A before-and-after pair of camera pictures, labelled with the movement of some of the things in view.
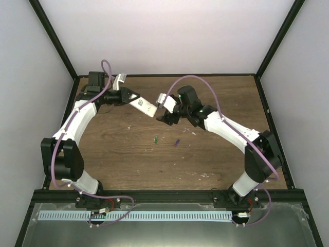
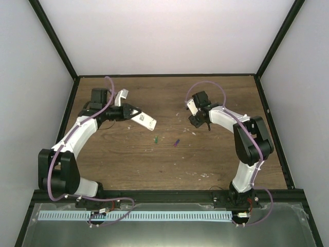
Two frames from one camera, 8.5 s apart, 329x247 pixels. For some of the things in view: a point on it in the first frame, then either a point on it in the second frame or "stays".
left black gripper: [124, 93] -> [126, 107]
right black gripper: [168, 119] -> [197, 124]
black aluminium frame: [48, 196] stays
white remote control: [143, 105] -> [145, 121]
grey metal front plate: [275, 225] stays
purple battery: [176, 143] stays
